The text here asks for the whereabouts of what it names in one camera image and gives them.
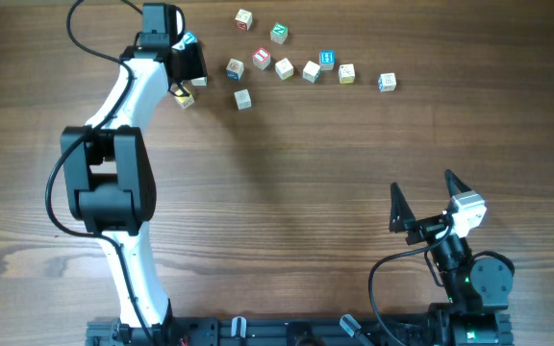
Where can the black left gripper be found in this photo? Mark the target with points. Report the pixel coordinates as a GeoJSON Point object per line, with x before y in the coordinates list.
{"type": "Point", "coordinates": [199, 64]}

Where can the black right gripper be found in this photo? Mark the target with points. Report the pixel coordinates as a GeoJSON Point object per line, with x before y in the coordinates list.
{"type": "Point", "coordinates": [402, 220]}

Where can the plain cream block with 9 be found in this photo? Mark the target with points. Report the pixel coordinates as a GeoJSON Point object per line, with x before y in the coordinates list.
{"type": "Point", "coordinates": [200, 82]}

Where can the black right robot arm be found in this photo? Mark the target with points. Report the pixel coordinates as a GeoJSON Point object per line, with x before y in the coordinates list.
{"type": "Point", "coordinates": [477, 285]}

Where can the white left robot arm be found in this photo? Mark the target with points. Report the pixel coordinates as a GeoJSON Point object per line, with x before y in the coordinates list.
{"type": "Point", "coordinates": [111, 188]}

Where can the blue-top block far left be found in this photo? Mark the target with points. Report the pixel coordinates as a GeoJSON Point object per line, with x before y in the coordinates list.
{"type": "Point", "coordinates": [188, 38]}

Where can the yellow-top block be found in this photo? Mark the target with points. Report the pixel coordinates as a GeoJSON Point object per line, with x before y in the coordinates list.
{"type": "Point", "coordinates": [184, 98]}

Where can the blue D block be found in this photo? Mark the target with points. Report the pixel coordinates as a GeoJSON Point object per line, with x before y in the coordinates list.
{"type": "Point", "coordinates": [234, 69]}

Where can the white bird block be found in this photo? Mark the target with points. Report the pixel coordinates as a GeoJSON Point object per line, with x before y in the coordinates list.
{"type": "Point", "coordinates": [243, 99]}

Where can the red M block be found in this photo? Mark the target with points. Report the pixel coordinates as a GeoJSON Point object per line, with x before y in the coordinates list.
{"type": "Point", "coordinates": [244, 19]}

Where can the red I top block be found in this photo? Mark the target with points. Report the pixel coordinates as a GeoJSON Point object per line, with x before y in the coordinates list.
{"type": "Point", "coordinates": [261, 58]}

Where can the green N block far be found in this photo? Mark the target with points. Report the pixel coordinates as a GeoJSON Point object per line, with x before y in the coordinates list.
{"type": "Point", "coordinates": [279, 33]}

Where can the white apple block green N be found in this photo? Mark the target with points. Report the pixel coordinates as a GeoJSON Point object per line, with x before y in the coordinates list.
{"type": "Point", "coordinates": [311, 71]}

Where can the blue-sided block far right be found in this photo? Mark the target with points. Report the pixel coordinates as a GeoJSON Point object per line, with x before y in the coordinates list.
{"type": "Point", "coordinates": [387, 82]}

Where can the blue-top ladder block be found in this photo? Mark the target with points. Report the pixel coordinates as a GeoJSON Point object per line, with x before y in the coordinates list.
{"type": "Point", "coordinates": [326, 60]}

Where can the yellow-sided block with 0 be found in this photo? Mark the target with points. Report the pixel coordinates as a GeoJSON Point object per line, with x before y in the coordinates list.
{"type": "Point", "coordinates": [347, 73]}

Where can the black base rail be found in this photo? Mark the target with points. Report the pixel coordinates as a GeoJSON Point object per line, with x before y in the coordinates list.
{"type": "Point", "coordinates": [296, 331]}

